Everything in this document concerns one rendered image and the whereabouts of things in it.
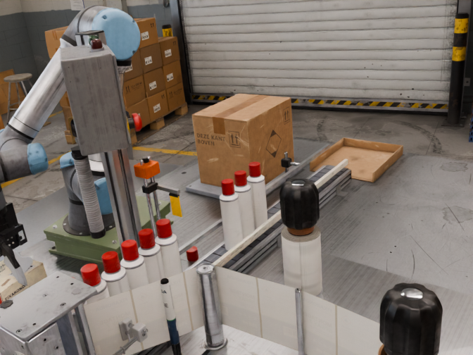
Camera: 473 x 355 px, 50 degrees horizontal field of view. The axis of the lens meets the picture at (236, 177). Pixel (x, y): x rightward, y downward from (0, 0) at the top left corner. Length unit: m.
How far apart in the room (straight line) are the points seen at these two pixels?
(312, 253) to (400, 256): 0.42
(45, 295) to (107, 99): 0.38
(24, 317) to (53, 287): 0.08
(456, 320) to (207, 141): 1.03
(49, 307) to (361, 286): 0.71
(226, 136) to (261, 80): 4.13
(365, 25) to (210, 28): 1.78
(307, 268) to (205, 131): 0.85
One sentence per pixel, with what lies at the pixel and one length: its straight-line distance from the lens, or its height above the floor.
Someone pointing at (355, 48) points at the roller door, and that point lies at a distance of 5.45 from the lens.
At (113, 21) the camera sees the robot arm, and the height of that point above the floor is 1.50.
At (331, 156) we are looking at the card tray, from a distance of 2.12.
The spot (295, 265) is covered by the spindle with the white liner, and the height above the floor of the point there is 1.00.
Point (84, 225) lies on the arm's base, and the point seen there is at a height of 0.93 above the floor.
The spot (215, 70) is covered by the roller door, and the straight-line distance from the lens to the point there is 6.11.
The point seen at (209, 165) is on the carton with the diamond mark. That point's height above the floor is 0.93.
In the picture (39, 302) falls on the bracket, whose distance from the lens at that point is 0.88.
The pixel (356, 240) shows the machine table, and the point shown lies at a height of 0.83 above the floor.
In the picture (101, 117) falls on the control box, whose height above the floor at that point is 1.36.
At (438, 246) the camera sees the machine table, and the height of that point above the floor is 0.83.
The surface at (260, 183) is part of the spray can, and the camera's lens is 1.41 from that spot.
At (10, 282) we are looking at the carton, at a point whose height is 0.92.
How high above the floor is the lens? 1.61
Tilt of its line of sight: 23 degrees down
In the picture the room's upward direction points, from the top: 6 degrees counter-clockwise
